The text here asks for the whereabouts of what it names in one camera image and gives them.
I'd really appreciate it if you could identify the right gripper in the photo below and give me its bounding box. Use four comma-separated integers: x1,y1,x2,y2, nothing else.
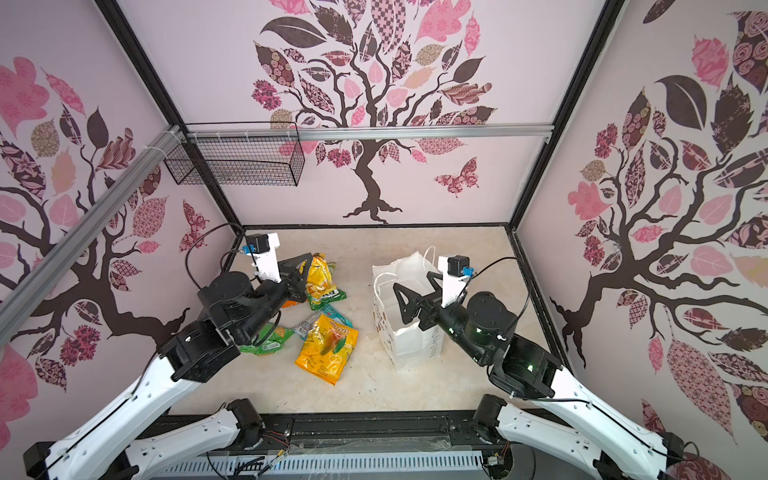
396,270,491,366

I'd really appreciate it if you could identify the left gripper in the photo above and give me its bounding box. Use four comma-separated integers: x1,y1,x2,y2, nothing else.
236,252,313,341

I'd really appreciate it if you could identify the yellow corn chips packet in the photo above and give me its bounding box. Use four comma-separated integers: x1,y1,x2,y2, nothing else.
306,253,347,311

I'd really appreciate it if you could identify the teal snack packet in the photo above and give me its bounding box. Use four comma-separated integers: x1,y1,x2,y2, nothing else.
292,304,353,340

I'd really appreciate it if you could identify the white paper bag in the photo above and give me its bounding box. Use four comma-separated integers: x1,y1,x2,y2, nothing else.
372,246,445,372

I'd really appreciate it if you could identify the green snack packet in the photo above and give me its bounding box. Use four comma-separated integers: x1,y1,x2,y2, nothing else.
239,323,294,356

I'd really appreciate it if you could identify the orange yellow snack packet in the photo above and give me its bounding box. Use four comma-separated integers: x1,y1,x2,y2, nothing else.
294,314,359,385

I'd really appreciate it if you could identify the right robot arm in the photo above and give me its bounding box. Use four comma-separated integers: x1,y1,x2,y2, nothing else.
393,272,684,479

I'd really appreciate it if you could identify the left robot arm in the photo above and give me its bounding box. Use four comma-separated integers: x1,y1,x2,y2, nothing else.
23,251,313,479

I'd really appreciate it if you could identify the white vent strip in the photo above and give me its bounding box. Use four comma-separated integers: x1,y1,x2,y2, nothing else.
154,451,484,479

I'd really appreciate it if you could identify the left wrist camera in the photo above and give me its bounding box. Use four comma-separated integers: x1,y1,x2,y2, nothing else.
242,233,281,283

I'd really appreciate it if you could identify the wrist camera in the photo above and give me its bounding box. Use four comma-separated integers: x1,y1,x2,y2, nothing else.
438,255,474,308
242,233,281,283

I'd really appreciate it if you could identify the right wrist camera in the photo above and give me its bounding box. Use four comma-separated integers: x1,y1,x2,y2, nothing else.
438,255,474,308

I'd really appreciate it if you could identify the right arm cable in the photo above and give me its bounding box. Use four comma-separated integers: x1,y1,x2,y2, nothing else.
470,256,532,325

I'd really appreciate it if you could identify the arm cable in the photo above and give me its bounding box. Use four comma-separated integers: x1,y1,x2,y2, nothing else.
183,221,248,292
470,256,532,325

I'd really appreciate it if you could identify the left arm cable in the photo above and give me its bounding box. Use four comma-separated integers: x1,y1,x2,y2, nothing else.
183,221,248,292

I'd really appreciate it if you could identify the black wire basket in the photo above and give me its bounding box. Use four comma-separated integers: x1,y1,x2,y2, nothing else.
164,120,306,187

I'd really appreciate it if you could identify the back aluminium rail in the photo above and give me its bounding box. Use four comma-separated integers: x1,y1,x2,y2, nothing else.
186,123,554,143

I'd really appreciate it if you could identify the aluminium rail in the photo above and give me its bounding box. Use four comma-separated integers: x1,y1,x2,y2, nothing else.
186,123,554,143
1,125,184,345

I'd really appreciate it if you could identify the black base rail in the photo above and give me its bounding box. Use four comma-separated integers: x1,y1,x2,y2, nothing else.
113,407,631,480

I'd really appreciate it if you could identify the left aluminium rail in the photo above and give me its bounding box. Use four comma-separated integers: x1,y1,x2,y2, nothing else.
1,125,184,345

